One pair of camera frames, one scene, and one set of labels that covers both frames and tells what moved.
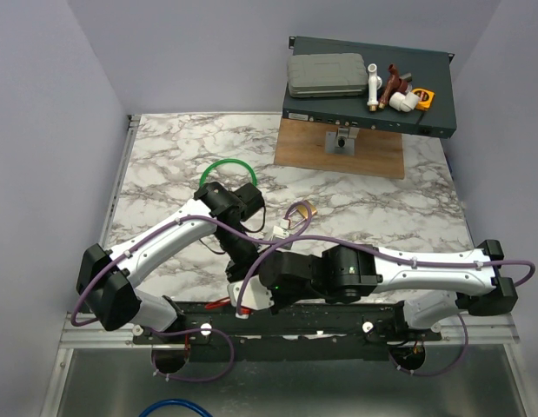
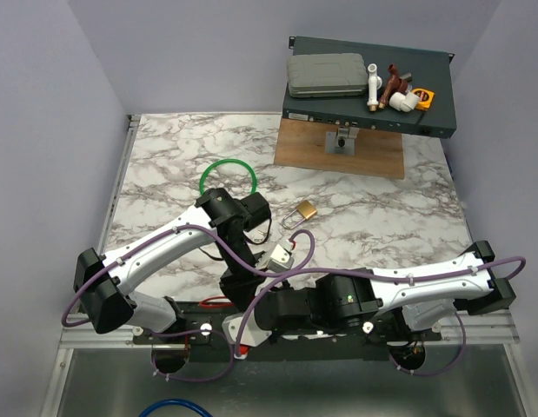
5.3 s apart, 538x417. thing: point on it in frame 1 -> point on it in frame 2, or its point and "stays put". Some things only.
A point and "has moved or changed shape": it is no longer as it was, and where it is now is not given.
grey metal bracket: (342, 142) stays put
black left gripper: (240, 270) stays put
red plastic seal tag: (216, 305) has moved or changed shape
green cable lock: (208, 168) stays put
